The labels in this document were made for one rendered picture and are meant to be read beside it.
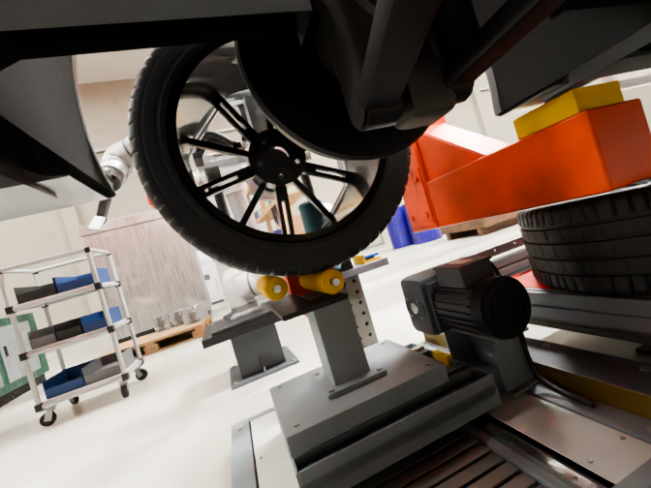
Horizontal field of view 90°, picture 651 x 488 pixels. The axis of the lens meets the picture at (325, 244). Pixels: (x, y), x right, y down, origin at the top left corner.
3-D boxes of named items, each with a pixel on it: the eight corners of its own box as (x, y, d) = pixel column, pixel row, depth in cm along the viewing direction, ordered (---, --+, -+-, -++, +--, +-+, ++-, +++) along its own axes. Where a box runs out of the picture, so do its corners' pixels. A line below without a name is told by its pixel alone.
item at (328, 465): (308, 517, 62) (294, 469, 62) (280, 430, 97) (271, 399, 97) (503, 408, 77) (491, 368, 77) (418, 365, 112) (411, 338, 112)
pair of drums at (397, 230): (416, 241, 793) (405, 205, 793) (449, 235, 674) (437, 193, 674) (387, 250, 768) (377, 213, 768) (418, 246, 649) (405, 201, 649)
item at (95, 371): (36, 432, 191) (-13, 270, 191) (70, 404, 231) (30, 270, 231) (135, 395, 206) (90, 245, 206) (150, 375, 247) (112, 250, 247)
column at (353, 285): (365, 379, 132) (336, 281, 132) (356, 372, 142) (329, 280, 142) (387, 369, 135) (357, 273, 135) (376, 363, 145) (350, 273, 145)
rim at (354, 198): (121, 64, 66) (329, 5, 80) (148, 116, 88) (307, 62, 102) (238, 282, 69) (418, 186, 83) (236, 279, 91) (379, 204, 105)
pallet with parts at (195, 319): (213, 322, 423) (206, 299, 423) (209, 334, 348) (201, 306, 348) (119, 355, 391) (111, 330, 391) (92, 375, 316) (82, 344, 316)
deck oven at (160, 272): (215, 308, 612) (188, 216, 612) (214, 315, 507) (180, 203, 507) (133, 335, 567) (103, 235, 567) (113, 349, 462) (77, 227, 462)
